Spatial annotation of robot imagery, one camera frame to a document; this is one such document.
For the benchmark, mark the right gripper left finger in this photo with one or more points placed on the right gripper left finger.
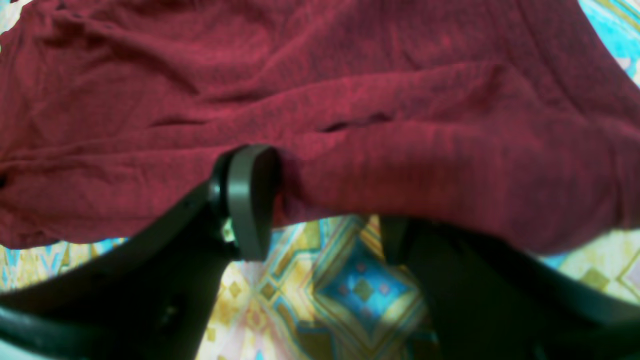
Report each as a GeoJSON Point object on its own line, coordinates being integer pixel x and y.
{"type": "Point", "coordinates": [151, 298]}

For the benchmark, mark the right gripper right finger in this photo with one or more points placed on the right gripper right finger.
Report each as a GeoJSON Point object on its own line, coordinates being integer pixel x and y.
{"type": "Point", "coordinates": [489, 301]}

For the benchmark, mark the dark red t-shirt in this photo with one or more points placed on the dark red t-shirt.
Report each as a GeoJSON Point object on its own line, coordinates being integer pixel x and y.
{"type": "Point", "coordinates": [506, 117]}

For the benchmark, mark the patterned tile tablecloth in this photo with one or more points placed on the patterned tile tablecloth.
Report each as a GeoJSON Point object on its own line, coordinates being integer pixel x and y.
{"type": "Point", "coordinates": [326, 292]}

